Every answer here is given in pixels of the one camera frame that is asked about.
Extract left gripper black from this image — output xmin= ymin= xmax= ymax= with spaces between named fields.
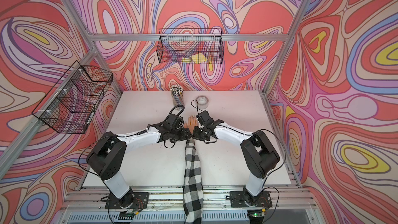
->
xmin=169 ymin=127 xmax=193 ymax=143

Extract plaid sleeved forearm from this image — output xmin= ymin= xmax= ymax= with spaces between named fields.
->
xmin=183 ymin=140 xmax=204 ymax=224

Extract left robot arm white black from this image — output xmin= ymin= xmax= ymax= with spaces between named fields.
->
xmin=86 ymin=113 xmax=192 ymax=200

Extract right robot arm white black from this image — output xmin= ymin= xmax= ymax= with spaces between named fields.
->
xmin=192 ymin=111 xmax=280 ymax=201

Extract mannequin hand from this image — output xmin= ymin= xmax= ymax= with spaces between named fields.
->
xmin=183 ymin=116 xmax=199 ymax=133

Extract clear tape roll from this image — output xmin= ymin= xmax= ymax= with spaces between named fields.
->
xmin=195 ymin=95 xmax=209 ymax=110

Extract yellow sticky notes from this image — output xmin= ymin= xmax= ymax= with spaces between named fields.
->
xmin=181 ymin=53 xmax=208 ymax=64

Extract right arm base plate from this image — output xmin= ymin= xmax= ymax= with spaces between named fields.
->
xmin=226 ymin=190 xmax=273 ymax=209

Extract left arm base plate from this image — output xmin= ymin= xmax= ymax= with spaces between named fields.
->
xmin=105 ymin=192 xmax=149 ymax=210

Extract black wire basket back wall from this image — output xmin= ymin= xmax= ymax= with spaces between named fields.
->
xmin=156 ymin=28 xmax=224 ymax=64

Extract black wire basket wall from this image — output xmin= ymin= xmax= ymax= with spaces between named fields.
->
xmin=32 ymin=61 xmax=113 ymax=134
xmin=156 ymin=28 xmax=224 ymax=64

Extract aluminium front rail frame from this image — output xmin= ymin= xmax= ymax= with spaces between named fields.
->
xmin=55 ymin=186 xmax=325 ymax=224

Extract black wire basket left wall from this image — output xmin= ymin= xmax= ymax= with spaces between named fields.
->
xmin=32 ymin=61 xmax=113 ymax=134

